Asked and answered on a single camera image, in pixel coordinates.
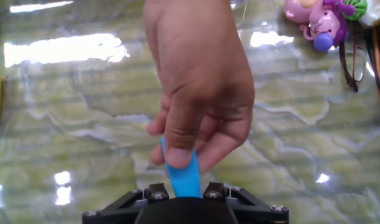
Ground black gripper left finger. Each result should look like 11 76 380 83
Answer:
82 182 171 224

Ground pink purple plastic toy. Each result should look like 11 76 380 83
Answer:
284 0 356 53

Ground green striped toy ball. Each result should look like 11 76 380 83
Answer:
341 0 368 22

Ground orange cable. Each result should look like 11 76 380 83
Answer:
371 27 380 118

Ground thin black strap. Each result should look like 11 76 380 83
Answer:
338 21 364 93

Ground thick black cable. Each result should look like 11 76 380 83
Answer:
363 26 380 125

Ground person left hand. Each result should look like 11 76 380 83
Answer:
142 0 256 174

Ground white yellow plastic bag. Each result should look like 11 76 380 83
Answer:
359 0 380 28

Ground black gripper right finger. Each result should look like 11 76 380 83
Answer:
203 182 290 224

